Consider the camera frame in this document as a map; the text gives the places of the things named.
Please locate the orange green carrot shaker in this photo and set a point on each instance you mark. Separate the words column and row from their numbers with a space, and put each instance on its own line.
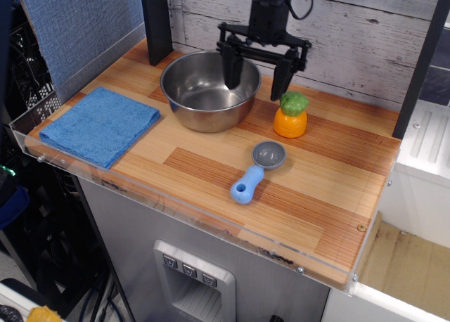
column 290, row 120

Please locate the white toy sink unit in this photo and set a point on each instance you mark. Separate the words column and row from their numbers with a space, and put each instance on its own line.
column 404, row 268

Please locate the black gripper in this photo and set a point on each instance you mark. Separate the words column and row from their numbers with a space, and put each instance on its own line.
column 264, row 38

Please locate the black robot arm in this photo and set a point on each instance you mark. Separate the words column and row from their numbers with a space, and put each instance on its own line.
column 265, row 39

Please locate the black vertical post right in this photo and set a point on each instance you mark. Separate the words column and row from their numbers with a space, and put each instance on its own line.
column 424, row 60

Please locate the blue grey toy scoop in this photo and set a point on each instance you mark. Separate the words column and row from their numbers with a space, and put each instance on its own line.
column 266, row 155

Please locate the stainless steel pot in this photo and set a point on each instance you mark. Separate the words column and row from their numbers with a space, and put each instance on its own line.
column 194, row 86

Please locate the black vertical post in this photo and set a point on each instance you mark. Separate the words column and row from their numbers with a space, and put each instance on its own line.
column 158, row 29
column 424, row 60

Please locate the black vertical post left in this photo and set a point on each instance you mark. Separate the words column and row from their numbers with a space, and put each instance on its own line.
column 158, row 29

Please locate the clear acrylic guard rail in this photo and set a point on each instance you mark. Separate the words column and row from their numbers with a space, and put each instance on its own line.
column 310, row 215

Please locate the blue folded cloth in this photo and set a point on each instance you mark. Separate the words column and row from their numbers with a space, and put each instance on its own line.
column 101, row 127

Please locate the yellow object bottom left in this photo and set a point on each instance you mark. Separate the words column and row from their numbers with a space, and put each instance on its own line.
column 43, row 314

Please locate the blue fabric panel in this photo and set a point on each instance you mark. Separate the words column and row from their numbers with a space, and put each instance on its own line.
column 79, row 39

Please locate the silver toy fridge cabinet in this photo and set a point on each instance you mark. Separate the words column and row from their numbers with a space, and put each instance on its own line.
column 264, row 290

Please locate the grey ice dispenser panel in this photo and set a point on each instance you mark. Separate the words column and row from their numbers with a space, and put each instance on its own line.
column 194, row 288

